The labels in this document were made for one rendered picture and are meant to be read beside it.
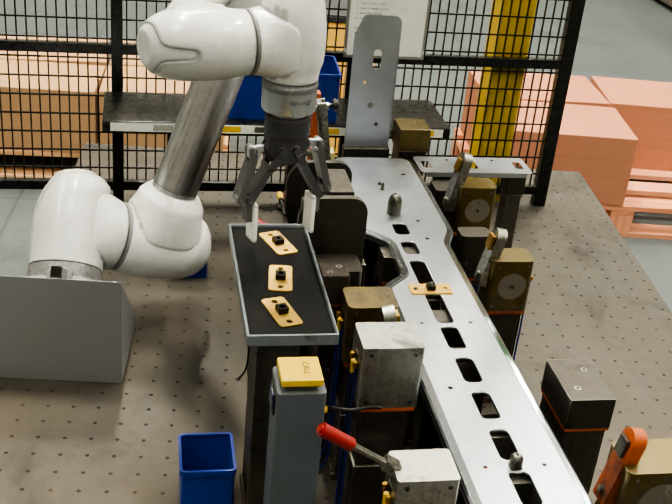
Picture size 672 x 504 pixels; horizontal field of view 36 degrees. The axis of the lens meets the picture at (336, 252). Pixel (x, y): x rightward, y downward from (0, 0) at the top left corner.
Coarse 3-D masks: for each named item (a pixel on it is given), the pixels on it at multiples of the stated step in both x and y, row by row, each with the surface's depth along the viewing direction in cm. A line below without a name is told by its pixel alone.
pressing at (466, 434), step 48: (384, 192) 242; (384, 240) 220; (432, 240) 223; (432, 336) 188; (480, 336) 190; (432, 384) 175; (480, 384) 176; (480, 432) 164; (528, 432) 165; (480, 480) 154; (576, 480) 156
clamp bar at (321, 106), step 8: (320, 104) 229; (328, 104) 231; (336, 104) 231; (320, 112) 230; (320, 120) 231; (320, 128) 232; (328, 128) 232; (320, 136) 233; (328, 136) 233; (328, 144) 234; (328, 152) 235
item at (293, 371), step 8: (280, 360) 149; (288, 360) 149; (296, 360) 149; (304, 360) 149; (312, 360) 149; (280, 368) 147; (288, 368) 147; (296, 368) 147; (304, 368) 147; (312, 368) 148; (320, 368) 148; (280, 376) 146; (288, 376) 145; (296, 376) 146; (304, 376) 146; (312, 376) 146; (320, 376) 146; (288, 384) 145; (296, 384) 145; (304, 384) 145; (312, 384) 145; (320, 384) 146
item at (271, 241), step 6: (264, 234) 182; (270, 234) 183; (276, 234) 183; (264, 240) 181; (270, 240) 181; (276, 240) 179; (282, 240) 179; (270, 246) 179; (276, 246) 179; (282, 246) 179; (288, 246) 179; (276, 252) 177; (282, 252) 177; (288, 252) 177; (294, 252) 178
